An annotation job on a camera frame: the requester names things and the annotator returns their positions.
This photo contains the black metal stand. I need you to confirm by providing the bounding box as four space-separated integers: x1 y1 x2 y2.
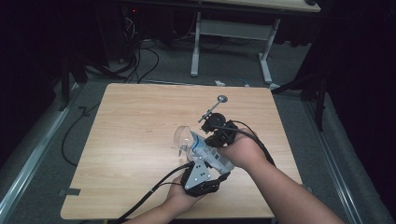
59 52 88 113
270 71 331 132

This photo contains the left hand-held gripper cable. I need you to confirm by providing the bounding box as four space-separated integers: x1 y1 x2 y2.
110 162 192 224

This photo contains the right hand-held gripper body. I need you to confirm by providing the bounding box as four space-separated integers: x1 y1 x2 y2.
199 100 239 148

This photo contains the dark device with red light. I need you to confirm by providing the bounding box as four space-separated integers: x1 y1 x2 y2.
120 4 141 63

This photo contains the hand-held gripper cable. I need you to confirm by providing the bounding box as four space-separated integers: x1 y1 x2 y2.
110 162 192 224
214 119 276 167

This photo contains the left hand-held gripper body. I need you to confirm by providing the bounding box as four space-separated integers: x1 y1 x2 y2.
180 159 222 198

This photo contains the grey metal-frame desk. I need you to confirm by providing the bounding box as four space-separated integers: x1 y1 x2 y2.
190 0 321 91

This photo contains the right hand-held gripper cable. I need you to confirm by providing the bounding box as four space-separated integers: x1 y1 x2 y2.
214 119 276 167

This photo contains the thin black floor cable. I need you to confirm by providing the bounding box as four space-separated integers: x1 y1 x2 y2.
61 104 102 167

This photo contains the clear glass jar with lid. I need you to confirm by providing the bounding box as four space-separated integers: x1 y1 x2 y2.
173 125 200 164

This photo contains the bundle of black cables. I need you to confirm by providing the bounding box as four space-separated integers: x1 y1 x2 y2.
83 8 160 85

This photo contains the white and blue pouch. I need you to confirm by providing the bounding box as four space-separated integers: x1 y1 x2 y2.
188 130 235 175

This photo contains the person's left hand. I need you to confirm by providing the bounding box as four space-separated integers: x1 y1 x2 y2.
166 174 206 214

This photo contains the metal floor rail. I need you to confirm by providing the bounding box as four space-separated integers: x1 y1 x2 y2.
0 82 82 218
303 99 363 224

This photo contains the person's right hand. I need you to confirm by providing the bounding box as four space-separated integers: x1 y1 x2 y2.
217 130 269 171

